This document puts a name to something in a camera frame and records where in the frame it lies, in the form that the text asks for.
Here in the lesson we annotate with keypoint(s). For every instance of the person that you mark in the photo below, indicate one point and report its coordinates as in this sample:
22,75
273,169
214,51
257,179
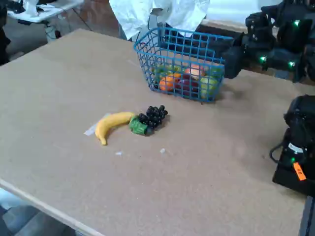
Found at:
3,46

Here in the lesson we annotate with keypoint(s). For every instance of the round green toy fruit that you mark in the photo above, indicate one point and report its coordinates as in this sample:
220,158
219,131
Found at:
208,86

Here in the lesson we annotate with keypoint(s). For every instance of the white crumpled paper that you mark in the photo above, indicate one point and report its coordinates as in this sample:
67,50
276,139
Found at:
31,7

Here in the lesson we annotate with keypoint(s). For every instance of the toy orange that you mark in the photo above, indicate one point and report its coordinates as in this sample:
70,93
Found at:
168,83

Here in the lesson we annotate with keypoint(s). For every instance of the white crumpled sheet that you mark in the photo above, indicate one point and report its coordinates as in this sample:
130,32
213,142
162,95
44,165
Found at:
133,14

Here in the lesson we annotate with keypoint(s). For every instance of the small white tape piece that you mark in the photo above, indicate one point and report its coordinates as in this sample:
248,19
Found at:
118,153
162,150

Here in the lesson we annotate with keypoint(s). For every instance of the black toy grapes bunch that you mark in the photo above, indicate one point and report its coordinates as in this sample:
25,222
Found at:
153,117

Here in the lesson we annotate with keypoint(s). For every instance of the small black camera box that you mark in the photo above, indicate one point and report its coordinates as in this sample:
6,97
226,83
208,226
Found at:
258,28

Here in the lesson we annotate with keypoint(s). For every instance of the yellow toy banana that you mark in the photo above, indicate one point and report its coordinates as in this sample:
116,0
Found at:
110,124

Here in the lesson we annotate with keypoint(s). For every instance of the red toy pomegranate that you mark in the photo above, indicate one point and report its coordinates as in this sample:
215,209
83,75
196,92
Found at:
189,84

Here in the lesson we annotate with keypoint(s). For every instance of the pale pink toy peach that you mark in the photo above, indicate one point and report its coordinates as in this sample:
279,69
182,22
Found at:
194,70

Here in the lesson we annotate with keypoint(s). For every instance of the yellow green toy fruit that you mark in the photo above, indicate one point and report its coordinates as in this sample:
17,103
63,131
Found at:
164,70

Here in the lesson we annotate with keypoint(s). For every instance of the white background table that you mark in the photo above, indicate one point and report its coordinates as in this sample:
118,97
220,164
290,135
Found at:
49,9

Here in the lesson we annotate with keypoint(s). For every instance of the long white tape strip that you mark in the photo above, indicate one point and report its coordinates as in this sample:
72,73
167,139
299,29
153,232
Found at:
89,130

